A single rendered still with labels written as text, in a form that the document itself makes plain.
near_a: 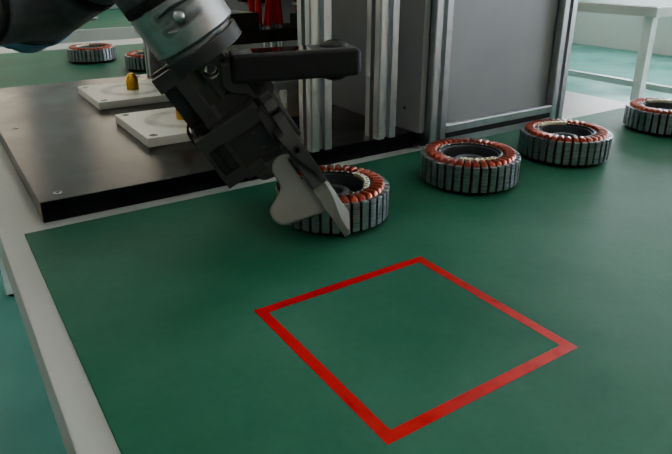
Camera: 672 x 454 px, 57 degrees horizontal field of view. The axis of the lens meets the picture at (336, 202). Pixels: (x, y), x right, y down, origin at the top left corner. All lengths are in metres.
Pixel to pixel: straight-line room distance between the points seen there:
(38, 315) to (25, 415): 1.18
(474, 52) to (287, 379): 0.60
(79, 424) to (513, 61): 0.75
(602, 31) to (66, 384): 7.85
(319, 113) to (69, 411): 0.47
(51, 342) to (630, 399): 0.37
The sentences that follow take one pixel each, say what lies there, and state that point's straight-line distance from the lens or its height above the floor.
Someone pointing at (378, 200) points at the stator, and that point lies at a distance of 0.57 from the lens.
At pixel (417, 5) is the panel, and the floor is 0.93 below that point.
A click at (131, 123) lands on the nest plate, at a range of 0.88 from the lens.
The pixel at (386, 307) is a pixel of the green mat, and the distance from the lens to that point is 0.46.
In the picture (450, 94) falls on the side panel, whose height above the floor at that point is 0.82.
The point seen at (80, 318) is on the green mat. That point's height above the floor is 0.75.
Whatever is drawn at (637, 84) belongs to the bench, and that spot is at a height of 0.34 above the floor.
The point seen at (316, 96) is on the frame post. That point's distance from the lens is 0.74.
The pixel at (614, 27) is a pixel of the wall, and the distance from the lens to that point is 8.00.
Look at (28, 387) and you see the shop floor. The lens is 1.76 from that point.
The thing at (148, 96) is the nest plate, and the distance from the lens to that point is 1.05.
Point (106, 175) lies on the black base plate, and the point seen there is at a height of 0.77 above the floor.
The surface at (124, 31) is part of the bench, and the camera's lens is 2.48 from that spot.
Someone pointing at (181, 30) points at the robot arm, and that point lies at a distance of 0.52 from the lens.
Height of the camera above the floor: 0.99
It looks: 22 degrees down
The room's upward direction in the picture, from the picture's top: straight up
